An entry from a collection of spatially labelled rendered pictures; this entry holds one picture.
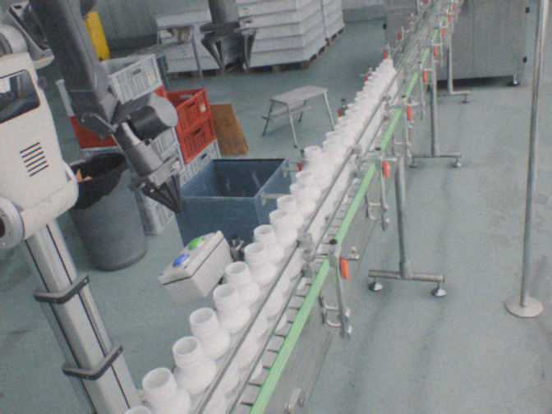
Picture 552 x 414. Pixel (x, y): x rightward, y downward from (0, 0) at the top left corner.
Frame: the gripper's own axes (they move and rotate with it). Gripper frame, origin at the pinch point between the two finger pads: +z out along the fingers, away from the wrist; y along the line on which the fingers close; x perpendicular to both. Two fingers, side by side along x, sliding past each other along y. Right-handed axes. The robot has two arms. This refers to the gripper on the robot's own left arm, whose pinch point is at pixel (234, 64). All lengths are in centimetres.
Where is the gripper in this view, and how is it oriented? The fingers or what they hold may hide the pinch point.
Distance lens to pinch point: 115.7
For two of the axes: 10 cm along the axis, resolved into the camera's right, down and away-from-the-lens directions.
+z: 1.7, 8.8, 4.4
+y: -9.2, -0.2, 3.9
